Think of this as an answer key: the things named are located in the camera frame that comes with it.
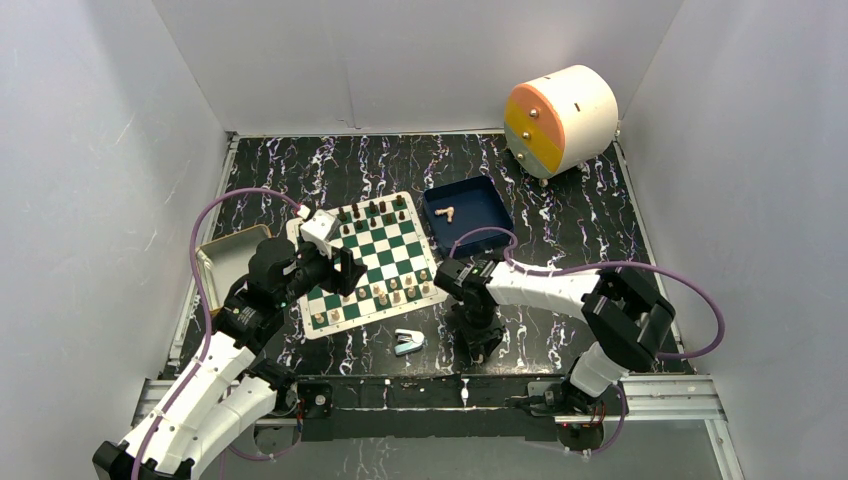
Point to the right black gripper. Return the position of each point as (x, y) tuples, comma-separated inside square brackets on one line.
[(491, 336)]

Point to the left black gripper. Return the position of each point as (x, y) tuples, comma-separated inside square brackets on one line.
[(342, 280)]

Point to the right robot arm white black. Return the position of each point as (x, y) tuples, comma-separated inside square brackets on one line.
[(627, 315)]

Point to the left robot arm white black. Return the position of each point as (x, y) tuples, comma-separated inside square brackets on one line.
[(226, 387)]

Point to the green white chess board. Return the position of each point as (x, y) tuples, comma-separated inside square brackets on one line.
[(391, 255)]

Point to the dark chess pieces row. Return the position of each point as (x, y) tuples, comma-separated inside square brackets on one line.
[(381, 213)]

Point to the light pieces in tray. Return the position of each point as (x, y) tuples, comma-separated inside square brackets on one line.
[(448, 213)]

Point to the gold metal tin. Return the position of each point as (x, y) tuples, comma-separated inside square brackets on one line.
[(221, 262)]

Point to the small light blue stapler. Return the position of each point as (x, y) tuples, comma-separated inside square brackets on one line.
[(408, 341)]

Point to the blue tray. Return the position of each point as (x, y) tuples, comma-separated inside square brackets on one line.
[(477, 204)]

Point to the white cylindrical drawer cabinet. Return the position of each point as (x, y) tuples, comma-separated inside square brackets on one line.
[(558, 121)]

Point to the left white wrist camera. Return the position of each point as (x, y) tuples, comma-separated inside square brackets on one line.
[(319, 230)]

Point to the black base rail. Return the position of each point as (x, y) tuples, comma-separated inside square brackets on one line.
[(445, 406)]

